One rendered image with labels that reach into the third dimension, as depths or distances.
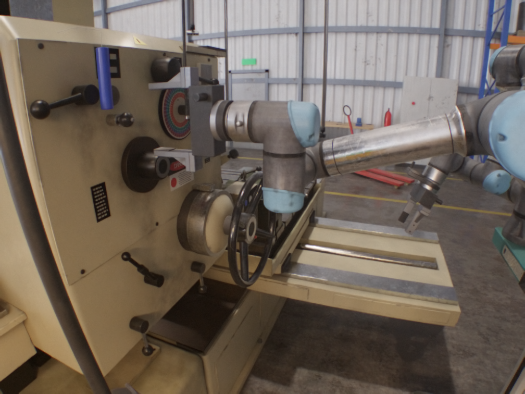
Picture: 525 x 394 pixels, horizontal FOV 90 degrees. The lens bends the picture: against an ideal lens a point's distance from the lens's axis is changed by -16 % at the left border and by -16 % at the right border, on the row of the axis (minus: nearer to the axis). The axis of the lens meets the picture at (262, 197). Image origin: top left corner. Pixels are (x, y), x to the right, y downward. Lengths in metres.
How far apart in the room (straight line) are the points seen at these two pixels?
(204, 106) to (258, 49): 8.30
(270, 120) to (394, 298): 1.42
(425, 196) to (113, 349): 1.02
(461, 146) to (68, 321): 0.63
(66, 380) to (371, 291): 1.55
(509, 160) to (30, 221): 0.54
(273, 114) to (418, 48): 7.88
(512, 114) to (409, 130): 0.21
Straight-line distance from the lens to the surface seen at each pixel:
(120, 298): 0.89
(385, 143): 0.60
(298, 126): 0.50
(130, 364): 1.55
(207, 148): 0.58
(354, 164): 0.62
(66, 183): 0.70
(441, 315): 1.83
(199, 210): 0.98
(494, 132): 0.48
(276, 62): 8.64
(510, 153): 0.46
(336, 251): 2.15
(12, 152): 0.32
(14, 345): 1.09
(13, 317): 1.02
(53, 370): 1.71
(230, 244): 0.85
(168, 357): 1.57
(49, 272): 0.35
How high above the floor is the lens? 1.74
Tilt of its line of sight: 20 degrees down
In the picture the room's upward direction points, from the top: straight up
